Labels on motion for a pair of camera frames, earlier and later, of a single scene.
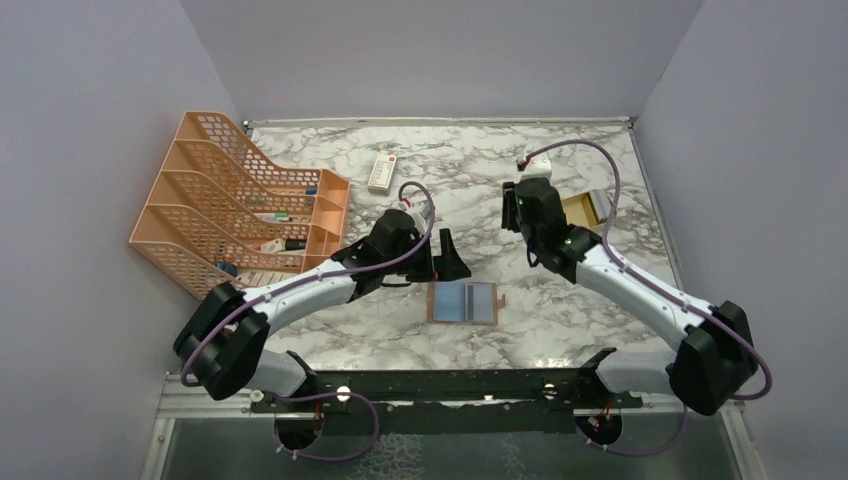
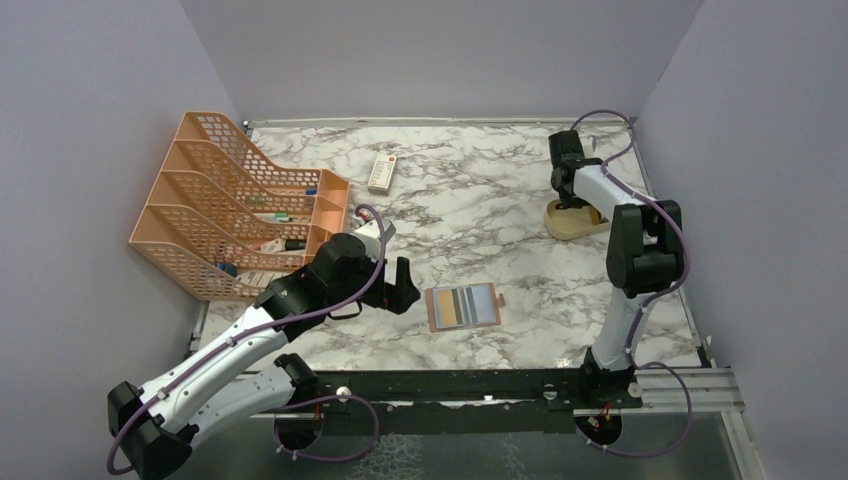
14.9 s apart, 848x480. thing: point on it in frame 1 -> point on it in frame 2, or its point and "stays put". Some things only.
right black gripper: [511, 203] -> [569, 201]
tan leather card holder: [463, 303] stays put
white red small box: [382, 174] stays put
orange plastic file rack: [222, 214] stays put
